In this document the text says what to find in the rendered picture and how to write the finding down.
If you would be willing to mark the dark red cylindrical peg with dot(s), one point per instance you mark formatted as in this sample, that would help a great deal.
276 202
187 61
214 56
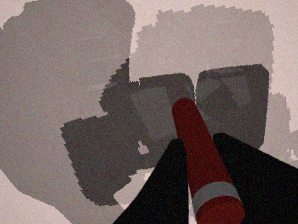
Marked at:
215 200

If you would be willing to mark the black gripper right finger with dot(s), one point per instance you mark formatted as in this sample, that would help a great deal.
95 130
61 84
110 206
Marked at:
267 187

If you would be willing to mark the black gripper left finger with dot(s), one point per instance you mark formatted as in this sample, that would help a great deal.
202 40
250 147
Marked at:
164 199

